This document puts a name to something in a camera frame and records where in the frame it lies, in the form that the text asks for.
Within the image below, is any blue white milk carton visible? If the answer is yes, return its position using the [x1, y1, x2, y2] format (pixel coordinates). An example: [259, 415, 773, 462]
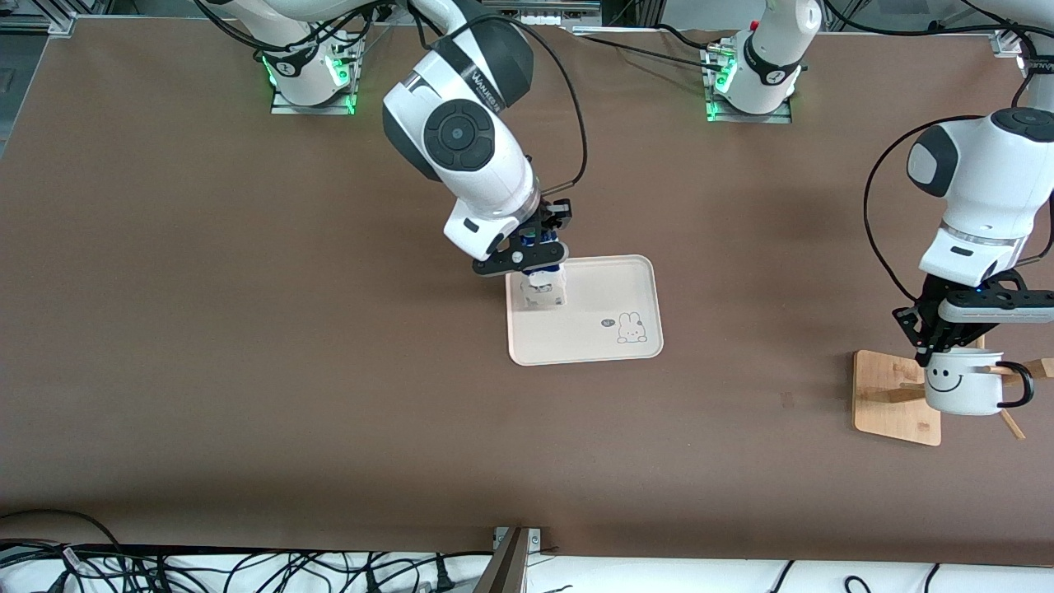
[519, 262, 569, 311]

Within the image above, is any white smiley mug black handle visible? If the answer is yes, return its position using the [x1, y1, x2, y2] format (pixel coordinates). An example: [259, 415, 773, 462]
[922, 348, 1035, 416]

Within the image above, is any white tray with rabbit print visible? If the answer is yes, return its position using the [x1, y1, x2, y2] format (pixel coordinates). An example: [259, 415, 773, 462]
[505, 254, 665, 367]

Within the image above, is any wooden mug tree stand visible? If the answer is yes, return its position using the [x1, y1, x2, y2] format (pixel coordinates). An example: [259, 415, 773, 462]
[853, 334, 1054, 447]

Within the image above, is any grey metal device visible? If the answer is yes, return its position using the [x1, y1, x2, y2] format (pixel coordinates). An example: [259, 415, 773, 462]
[480, 0, 604, 27]

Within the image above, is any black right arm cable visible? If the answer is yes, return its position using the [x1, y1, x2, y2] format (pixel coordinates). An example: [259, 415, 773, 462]
[395, 0, 590, 195]

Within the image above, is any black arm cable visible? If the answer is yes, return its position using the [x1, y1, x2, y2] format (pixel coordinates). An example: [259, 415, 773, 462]
[395, 0, 590, 195]
[862, 114, 989, 302]

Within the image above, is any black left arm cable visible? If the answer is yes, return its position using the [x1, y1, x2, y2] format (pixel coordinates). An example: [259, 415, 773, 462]
[862, 114, 989, 302]

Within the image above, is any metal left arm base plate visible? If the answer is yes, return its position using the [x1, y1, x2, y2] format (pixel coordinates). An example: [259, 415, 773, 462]
[704, 37, 794, 125]

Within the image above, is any aluminium frame rail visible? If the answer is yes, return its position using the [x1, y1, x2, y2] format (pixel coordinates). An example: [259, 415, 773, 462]
[991, 29, 1054, 79]
[0, 0, 77, 35]

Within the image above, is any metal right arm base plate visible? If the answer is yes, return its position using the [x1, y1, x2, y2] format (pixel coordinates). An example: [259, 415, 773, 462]
[270, 33, 357, 116]

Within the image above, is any aluminium profile post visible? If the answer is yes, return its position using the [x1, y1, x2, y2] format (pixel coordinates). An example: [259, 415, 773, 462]
[476, 525, 544, 593]

